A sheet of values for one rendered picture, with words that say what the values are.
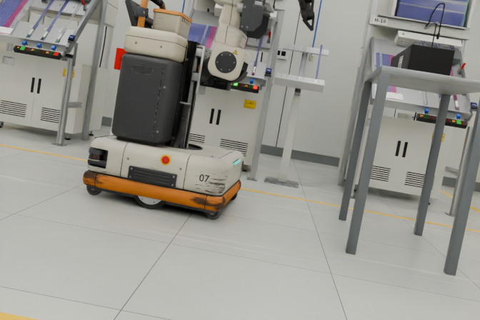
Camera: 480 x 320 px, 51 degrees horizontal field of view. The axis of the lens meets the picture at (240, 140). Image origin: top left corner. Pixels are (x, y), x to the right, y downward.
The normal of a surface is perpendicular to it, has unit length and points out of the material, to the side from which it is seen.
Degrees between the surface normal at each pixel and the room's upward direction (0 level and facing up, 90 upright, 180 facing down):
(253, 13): 90
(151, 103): 90
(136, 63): 90
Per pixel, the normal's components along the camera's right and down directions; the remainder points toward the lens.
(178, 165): -0.15, 0.06
